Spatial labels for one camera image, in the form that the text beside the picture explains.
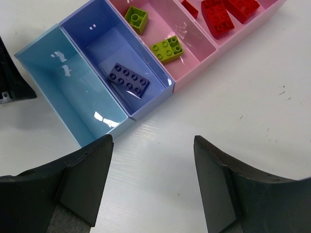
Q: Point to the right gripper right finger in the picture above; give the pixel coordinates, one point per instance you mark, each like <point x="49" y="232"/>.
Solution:
<point x="234" y="192"/>

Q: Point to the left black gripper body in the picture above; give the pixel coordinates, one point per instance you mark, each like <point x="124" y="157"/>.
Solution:
<point x="13" y="87"/>

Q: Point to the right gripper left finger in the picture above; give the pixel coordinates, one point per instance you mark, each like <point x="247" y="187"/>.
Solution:
<point x="62" y="196"/>

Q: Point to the purple lego plate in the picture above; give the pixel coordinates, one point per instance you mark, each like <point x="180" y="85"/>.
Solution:
<point x="128" y="80"/>

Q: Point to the green lego brick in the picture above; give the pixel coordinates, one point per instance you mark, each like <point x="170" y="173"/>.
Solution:
<point x="167" y="50"/>
<point x="137" y="18"/>

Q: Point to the small red lego brick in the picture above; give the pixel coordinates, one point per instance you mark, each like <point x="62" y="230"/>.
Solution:
<point x="190" y="8"/>

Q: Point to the light blue container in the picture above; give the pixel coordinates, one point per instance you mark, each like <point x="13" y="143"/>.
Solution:
<point x="72" y="88"/>

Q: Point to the purple blue container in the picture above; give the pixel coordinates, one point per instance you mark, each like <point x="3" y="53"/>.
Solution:
<point x="103" y="38"/>

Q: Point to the small pink container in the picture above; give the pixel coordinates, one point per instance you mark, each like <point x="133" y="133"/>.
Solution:
<point x="166" y="19"/>

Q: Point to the large pink container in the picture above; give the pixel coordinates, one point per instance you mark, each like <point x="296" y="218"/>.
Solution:
<point x="226" y="42"/>

